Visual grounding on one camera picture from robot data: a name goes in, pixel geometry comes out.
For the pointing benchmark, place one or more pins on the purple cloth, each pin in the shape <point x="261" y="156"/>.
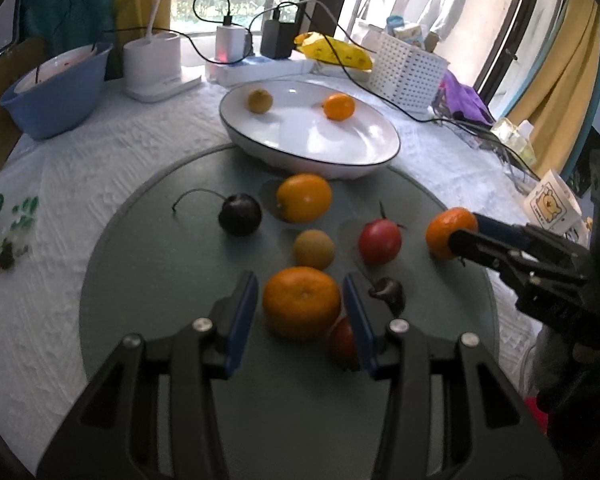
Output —
<point x="462" y="97"/>

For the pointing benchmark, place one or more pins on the pale snack box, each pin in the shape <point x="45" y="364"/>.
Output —
<point x="411" y="35"/>

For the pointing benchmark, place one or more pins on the small dark purple plum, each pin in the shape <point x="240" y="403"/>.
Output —
<point x="390" y="294"/>

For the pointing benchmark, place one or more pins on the black sliding door frame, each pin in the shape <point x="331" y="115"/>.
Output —
<point x="520" y="20"/>

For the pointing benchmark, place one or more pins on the small brown kiwi fruit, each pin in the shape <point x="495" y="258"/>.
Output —
<point x="260" y="101"/>

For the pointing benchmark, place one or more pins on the yellow plastic bag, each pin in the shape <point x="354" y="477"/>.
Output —
<point x="337" y="52"/>

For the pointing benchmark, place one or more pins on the white bowl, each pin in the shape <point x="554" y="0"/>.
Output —
<point x="55" y="67"/>

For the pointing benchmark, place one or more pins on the tissue pack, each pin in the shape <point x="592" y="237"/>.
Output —
<point x="512" y="140"/>

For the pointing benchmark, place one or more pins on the brown packet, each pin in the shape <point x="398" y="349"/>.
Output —
<point x="432" y="42"/>

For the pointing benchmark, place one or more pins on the teal curtain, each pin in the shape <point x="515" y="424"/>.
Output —
<point x="65" y="0"/>

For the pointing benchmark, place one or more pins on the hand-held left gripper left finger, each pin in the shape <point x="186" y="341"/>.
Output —
<point x="242" y="320"/>

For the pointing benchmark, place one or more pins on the light blue bottle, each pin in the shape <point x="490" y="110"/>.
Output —
<point x="394" y="25"/>

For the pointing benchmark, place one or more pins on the white textured tablecloth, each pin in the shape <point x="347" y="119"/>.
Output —
<point x="80" y="160"/>

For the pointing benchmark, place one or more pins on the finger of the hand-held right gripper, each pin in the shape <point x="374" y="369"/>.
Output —
<point x="480" y="252"/>
<point x="500" y="230"/>

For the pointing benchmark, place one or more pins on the medium mandarin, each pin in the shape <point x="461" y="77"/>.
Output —
<point x="441" y="232"/>

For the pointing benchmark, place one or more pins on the white plate with dark rim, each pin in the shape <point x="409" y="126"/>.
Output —
<point x="305" y="132"/>

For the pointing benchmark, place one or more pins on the white perforated basket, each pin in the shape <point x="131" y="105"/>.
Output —
<point x="405" y="72"/>

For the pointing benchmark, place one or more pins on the printed plastic bag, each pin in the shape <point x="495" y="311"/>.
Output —
<point x="0" y="220"/>

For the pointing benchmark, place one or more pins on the clear plastic organizer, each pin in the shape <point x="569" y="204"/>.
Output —
<point x="480" y="132"/>

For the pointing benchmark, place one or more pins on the white desk lamp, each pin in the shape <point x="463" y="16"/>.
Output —
<point x="152" y="67"/>

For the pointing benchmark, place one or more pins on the white charger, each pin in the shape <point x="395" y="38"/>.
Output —
<point x="230" y="42"/>

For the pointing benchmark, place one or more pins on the black charger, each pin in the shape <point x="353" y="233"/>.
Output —
<point x="276" y="39"/>

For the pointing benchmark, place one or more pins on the small orange kumquat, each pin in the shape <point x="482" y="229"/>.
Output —
<point x="339" y="106"/>

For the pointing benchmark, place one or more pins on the large mandarin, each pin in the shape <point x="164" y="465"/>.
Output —
<point x="301" y="304"/>

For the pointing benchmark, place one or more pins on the smooth orange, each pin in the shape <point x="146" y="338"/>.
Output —
<point x="304" y="197"/>

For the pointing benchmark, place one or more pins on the blue plastic bowl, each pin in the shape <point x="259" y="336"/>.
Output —
<point x="55" y="107"/>

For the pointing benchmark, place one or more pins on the paper cup with bear print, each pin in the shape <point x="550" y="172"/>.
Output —
<point x="550" y="205"/>

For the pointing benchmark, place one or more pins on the grey round mat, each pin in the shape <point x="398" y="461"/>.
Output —
<point x="180" y="270"/>

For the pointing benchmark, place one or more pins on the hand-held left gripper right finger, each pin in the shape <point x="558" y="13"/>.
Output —
<point x="360" y="320"/>

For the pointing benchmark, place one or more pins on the white power strip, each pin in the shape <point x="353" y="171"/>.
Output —
<point x="260" y="71"/>

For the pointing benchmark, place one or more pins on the red tomato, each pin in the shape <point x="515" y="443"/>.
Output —
<point x="379" y="242"/>
<point x="342" y="342"/>

